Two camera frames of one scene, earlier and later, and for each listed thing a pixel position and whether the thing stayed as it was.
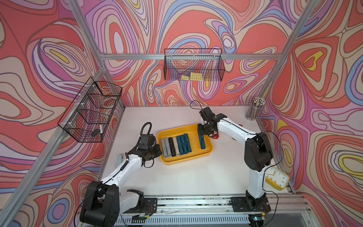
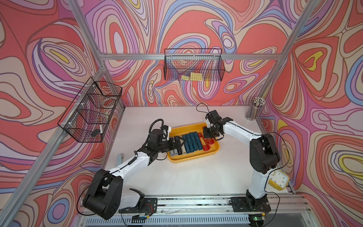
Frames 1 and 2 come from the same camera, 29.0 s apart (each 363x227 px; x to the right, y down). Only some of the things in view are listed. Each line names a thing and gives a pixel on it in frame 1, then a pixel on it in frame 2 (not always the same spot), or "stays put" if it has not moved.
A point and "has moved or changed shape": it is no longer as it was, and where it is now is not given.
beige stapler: (176, 146) has moved or changed shape
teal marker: (184, 144) has moved or changed shape
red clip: (240, 125) → (210, 141)
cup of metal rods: (252, 111) stays put
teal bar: (203, 145) has moved or changed shape
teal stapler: (180, 145) has moved or changed shape
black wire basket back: (194, 65) stays put
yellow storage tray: (192, 131) has moved or changed shape
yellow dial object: (276, 178) stays put
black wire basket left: (86, 119) stays put
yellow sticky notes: (194, 76) stays put
